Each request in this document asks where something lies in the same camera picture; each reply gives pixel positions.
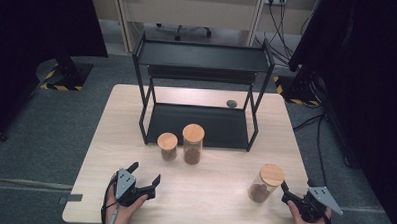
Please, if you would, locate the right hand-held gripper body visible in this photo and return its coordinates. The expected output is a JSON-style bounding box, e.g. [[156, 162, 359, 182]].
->
[[290, 184, 345, 224]]

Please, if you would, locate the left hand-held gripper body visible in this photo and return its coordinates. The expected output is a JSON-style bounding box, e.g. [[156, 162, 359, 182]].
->
[[114, 167, 157, 209]]

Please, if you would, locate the wide glass jar wooden lid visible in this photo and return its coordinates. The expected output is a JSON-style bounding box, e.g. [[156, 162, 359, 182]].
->
[[246, 162, 287, 205]]

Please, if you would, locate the small glass jar wooden lid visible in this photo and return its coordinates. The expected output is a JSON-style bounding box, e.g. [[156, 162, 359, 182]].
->
[[156, 132, 180, 162]]

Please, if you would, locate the tall glass jar wooden lid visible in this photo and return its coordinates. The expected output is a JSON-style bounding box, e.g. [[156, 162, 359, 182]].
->
[[181, 122, 206, 166]]

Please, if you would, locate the black two-tier metal rack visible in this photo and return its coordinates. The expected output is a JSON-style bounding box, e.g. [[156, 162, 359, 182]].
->
[[128, 31, 277, 154]]

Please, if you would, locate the person's left hand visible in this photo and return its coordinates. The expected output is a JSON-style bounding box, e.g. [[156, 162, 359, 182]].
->
[[103, 174, 150, 224]]

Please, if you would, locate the grey floor tape piece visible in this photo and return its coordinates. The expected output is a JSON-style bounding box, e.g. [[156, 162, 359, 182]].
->
[[58, 192, 84, 206]]

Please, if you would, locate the black stand base striped tape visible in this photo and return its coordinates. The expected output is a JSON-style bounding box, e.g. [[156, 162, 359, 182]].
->
[[39, 52, 94, 92], [272, 64, 322, 107]]

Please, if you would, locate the black curtain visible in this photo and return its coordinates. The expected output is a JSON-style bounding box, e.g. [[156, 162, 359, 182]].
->
[[282, 0, 397, 224], [0, 0, 110, 148]]

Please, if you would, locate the black office chair base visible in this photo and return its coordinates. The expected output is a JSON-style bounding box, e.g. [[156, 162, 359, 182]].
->
[[154, 22, 214, 43]]

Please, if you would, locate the black cable with grey plug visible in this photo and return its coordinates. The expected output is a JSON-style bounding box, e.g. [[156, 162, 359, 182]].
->
[[100, 177, 122, 224]]

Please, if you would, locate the black floor cable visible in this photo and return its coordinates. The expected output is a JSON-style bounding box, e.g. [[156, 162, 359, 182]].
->
[[289, 109, 332, 188]]

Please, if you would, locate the grey floor cable cover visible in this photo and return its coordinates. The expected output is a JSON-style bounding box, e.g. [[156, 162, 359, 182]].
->
[[0, 177, 74, 192]]

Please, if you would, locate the tangle of black cables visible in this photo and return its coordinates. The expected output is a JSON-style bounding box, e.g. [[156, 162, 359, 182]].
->
[[252, 0, 324, 69]]

